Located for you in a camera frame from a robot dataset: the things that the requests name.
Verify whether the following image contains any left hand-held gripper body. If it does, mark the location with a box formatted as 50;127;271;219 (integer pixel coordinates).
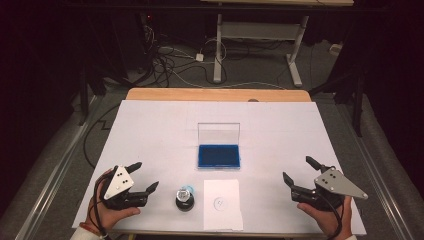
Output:
99;165;150;211

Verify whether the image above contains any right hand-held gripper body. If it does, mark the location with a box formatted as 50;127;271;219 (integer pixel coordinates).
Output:
291;167;370;212

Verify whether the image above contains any crystal-topped black stamp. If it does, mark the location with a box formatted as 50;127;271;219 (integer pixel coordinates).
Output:
175;185;196;213

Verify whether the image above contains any person's left hand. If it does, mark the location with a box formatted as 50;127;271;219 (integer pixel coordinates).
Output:
85;168;142;232

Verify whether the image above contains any person's right hand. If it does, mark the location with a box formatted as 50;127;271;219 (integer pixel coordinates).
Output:
296;195;354;240

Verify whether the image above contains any large white table cover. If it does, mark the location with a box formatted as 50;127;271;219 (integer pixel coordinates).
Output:
71;99;367;236

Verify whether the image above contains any person's left white sleeve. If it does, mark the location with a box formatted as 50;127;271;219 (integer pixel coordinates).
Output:
69;227;109;240

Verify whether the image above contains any small white paper sheet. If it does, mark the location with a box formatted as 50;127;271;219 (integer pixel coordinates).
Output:
202;179;245;232

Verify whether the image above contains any black stand leg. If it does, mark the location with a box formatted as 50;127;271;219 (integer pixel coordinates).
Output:
77;64;92;127
352;74;365;138

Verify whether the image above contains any blue ink pad clear case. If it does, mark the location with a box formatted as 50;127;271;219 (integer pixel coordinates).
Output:
196;122;242;171

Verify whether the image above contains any wooden table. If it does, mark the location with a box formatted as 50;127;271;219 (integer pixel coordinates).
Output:
125;87;313;103

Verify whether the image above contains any dark curtain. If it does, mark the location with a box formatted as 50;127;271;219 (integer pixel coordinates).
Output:
309;0;424;191
0;0;128;214

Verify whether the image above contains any right hand-held gripper cable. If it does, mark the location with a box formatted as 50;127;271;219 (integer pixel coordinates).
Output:
318;192;345;240

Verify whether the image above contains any hand-held gripper cable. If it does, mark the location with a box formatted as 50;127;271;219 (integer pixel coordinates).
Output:
318;192;345;240
92;179;110;240

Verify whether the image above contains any left hand-held gripper cable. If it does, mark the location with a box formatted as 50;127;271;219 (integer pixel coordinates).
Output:
92;179;110;240

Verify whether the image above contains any metal floor rail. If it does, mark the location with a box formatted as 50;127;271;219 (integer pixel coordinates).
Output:
334;95;416;240
13;95;103;240

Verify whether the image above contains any black floor cable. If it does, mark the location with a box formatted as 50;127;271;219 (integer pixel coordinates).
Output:
82;104;122;169

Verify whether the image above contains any orange bracelet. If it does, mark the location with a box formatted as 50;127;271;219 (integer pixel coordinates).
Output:
79;221;103;237

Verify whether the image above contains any tangle of floor cables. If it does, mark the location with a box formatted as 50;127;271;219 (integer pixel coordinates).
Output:
141;23;234;88

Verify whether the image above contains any white desk frame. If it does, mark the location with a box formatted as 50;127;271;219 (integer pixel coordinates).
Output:
199;0;355;89

